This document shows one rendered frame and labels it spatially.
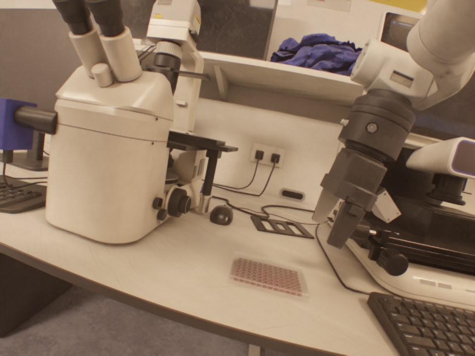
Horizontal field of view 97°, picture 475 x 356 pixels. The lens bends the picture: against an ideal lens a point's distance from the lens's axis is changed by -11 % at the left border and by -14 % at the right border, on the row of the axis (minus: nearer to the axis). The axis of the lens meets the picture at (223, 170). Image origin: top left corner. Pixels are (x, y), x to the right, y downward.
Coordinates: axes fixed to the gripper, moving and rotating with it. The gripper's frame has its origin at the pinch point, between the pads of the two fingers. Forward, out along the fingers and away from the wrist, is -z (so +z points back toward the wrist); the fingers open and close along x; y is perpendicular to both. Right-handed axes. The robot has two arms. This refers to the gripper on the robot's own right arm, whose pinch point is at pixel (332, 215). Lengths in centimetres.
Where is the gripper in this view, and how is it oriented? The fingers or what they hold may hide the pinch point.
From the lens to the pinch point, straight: 40.3
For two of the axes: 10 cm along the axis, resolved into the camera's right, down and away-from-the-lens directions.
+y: -9.0, -4.1, 1.1
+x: 1.7, -1.0, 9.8
